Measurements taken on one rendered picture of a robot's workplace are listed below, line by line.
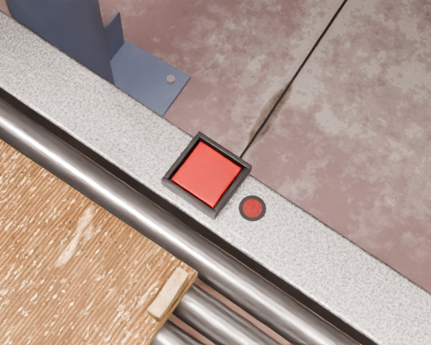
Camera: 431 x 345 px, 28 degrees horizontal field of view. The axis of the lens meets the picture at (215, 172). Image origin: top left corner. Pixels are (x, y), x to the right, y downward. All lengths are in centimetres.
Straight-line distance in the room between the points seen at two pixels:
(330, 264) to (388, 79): 121
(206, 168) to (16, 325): 27
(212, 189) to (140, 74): 113
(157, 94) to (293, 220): 111
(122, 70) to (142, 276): 120
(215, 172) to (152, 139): 9
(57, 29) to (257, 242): 79
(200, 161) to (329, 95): 113
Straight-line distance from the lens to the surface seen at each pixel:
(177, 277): 92
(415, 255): 199
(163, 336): 95
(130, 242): 96
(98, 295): 95
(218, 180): 99
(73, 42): 170
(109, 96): 105
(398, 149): 207
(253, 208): 99
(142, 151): 102
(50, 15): 161
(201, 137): 101
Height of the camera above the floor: 185
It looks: 68 degrees down
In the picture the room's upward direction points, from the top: 3 degrees clockwise
